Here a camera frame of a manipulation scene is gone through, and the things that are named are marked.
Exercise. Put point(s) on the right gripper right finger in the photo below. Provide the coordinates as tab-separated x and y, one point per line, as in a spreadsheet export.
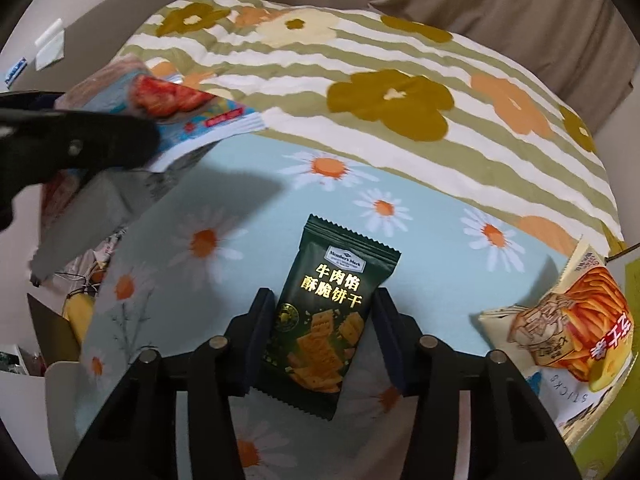
476	416

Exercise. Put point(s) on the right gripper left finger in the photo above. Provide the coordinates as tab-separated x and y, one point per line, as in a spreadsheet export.
134	436

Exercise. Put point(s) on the strawberry blue snack bag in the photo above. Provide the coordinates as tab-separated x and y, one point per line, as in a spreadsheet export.
166	126

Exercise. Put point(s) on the green cardboard storage box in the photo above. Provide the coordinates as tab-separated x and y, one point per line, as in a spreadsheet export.
598	453

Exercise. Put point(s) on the orange cheese sticks bag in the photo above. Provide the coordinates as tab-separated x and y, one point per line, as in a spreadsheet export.
574	347

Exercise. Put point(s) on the dark green biscuit packet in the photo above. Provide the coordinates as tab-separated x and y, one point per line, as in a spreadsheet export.
320	316

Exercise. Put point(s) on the white box on floor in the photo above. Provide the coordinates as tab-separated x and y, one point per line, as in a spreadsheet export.
39	413

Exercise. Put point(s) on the light blue daisy cloth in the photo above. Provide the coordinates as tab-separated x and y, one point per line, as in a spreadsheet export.
232	226

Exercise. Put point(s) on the striped floral quilt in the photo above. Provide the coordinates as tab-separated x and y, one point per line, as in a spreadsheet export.
429	105

